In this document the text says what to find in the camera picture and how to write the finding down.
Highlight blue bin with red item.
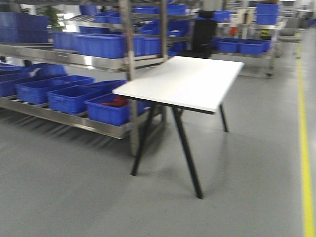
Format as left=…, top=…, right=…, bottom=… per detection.
left=84, top=93, right=149, bottom=127

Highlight white table black legs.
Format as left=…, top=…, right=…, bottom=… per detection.
left=114, top=56, right=244, bottom=199

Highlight black office chair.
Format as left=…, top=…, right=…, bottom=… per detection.
left=178, top=10, right=217, bottom=59

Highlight steel roller shelf rack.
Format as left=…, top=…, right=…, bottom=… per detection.
left=0, top=0, right=198, bottom=157

